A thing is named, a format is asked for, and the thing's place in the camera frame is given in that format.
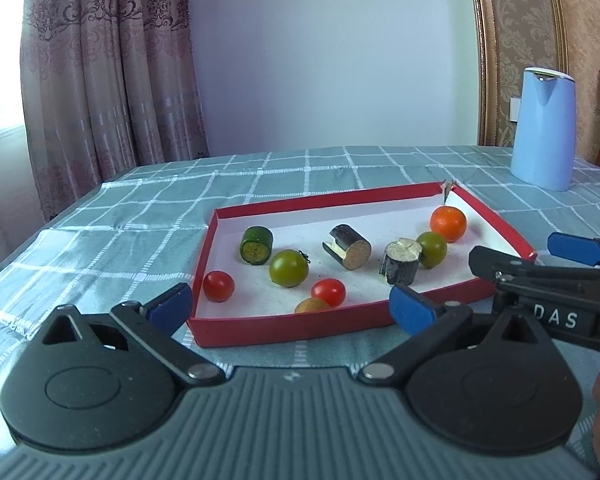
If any eggplant piece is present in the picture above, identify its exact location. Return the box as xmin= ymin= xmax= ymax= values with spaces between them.
xmin=322 ymin=224 xmax=372 ymax=272

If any red cardboard box lid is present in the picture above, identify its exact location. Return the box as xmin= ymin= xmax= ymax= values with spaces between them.
xmin=186 ymin=180 xmax=537 ymax=348

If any blue electric kettle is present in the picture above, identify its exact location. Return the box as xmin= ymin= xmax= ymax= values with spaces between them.
xmin=510 ymin=67 xmax=577 ymax=192

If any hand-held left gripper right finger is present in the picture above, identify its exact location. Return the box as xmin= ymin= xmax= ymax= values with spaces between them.
xmin=357 ymin=284 xmax=553 ymax=388

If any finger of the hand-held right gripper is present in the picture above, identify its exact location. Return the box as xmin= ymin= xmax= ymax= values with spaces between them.
xmin=469 ymin=245 xmax=600 ymax=288
xmin=547 ymin=232 xmax=600 ymax=267

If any yellow brown small fruit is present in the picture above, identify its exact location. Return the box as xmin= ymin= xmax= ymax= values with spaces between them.
xmin=294 ymin=297 xmax=332 ymax=315

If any large green tomato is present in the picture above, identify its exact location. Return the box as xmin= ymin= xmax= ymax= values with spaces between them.
xmin=269 ymin=249 xmax=311 ymax=289

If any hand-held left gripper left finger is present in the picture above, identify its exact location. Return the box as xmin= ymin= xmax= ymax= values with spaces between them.
xmin=30 ymin=282 xmax=226 ymax=388

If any orange tomato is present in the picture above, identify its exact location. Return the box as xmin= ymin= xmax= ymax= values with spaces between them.
xmin=429 ymin=205 xmax=468 ymax=242

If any red cherry tomato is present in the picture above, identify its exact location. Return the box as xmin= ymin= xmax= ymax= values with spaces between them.
xmin=310 ymin=278 xmax=347 ymax=308
xmin=202 ymin=270 xmax=236 ymax=303

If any patterned pink curtain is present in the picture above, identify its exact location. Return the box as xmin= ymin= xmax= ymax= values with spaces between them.
xmin=19 ymin=0 xmax=211 ymax=223

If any green cucumber piece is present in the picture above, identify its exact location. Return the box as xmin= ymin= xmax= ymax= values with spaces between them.
xmin=239 ymin=226 xmax=273 ymax=266

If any green checkered tablecloth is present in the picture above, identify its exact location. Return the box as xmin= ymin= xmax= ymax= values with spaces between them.
xmin=0 ymin=145 xmax=600 ymax=480

